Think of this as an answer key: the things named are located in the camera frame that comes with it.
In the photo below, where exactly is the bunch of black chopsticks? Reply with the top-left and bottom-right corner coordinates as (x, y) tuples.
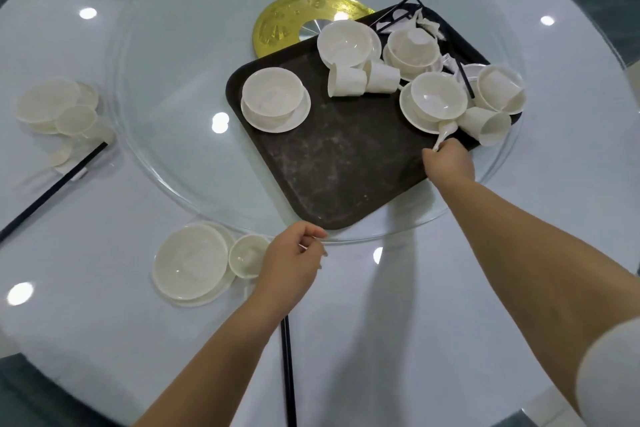
(373, 0), (477, 100)

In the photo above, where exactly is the black tray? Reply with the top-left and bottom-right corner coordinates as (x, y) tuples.
(225, 3), (525, 232)

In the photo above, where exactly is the white shirt sleeve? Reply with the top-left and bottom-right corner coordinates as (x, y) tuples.
(575, 316), (640, 427)

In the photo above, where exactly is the glass lazy susan turntable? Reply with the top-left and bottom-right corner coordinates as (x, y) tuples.
(105, 0), (527, 244)

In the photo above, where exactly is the white round table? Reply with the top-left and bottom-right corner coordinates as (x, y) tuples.
(0, 0), (640, 427)

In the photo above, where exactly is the person's left forearm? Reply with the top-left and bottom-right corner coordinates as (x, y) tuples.
(132, 294), (301, 427)

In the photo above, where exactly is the person's right forearm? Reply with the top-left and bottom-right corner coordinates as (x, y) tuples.
(432, 176), (640, 418)

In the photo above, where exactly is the person's right hand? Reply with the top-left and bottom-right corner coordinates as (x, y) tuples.
(421, 137), (477, 187)

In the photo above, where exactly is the gold turntable base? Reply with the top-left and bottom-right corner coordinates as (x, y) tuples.
(251, 0), (376, 60)

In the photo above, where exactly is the person's left hand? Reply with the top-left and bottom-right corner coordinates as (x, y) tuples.
(249, 220), (329, 318)

